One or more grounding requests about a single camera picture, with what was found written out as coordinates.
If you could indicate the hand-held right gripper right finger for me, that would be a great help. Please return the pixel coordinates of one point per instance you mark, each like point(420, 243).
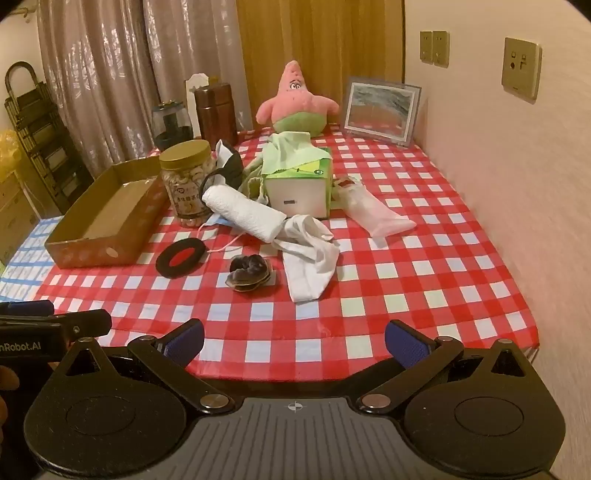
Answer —
point(406, 344)

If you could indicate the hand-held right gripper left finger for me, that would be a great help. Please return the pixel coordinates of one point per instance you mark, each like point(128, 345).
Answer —
point(184, 344)

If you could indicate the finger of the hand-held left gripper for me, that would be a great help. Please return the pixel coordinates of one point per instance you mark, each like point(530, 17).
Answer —
point(27, 307)
point(87, 323)

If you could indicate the brown cardboard box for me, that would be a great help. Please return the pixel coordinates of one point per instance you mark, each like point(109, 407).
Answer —
point(92, 251)

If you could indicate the dark wrapper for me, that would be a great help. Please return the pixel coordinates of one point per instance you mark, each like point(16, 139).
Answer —
point(247, 272)

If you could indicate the white cloth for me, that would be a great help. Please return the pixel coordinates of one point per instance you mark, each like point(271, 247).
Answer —
point(307, 267)

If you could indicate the blue face mask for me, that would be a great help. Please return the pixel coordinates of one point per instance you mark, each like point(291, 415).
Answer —
point(217, 222)

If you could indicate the clear plastic bag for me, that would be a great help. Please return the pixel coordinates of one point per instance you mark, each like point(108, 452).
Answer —
point(374, 212)

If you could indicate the white towel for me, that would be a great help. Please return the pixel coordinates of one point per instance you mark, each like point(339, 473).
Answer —
point(240, 212)

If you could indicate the cream knitted cloth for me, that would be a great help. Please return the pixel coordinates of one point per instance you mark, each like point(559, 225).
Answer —
point(253, 184)

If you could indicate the black cloth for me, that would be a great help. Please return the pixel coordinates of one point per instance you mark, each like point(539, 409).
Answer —
point(231, 168)

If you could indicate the light green cloth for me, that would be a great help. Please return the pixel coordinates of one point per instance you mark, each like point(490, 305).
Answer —
point(288, 147)

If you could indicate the person's left hand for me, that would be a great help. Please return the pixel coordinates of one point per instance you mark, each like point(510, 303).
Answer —
point(7, 383)

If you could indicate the blue checked tablecloth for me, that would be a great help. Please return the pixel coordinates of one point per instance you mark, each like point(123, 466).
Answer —
point(23, 267)

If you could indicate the cardboard carton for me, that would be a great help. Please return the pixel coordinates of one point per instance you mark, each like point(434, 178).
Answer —
point(14, 217)

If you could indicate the cashew jar with gold lid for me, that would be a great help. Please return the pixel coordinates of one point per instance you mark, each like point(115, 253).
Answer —
point(187, 194)

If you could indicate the yellow plastic bag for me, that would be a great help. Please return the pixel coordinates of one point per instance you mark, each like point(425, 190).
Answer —
point(8, 152)

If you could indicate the black folding rack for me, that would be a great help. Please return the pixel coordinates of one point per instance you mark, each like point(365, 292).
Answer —
point(41, 134)

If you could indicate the green tissue box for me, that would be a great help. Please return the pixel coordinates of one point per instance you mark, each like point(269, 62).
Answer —
point(295, 194)

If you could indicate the glass jar with black base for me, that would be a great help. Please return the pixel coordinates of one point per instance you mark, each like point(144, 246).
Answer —
point(171, 138)

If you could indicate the brown canister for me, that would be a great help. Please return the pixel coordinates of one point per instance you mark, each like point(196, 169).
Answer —
point(214, 115)

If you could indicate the white chair back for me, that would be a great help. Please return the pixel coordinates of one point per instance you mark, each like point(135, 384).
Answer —
point(190, 99)

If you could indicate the grey patterned curtain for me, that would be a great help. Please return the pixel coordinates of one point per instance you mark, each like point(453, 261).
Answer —
point(92, 69)
point(198, 37)

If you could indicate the pink starfish plush toy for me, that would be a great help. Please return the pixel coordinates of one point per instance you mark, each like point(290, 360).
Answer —
point(295, 101)

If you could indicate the wooden door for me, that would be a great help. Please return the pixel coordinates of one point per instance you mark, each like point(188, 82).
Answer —
point(332, 37)

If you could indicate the clear picture frame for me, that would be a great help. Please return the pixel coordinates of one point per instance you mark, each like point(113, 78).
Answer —
point(381, 110)

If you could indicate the gold wall socket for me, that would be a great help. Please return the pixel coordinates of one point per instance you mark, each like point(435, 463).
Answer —
point(521, 67)

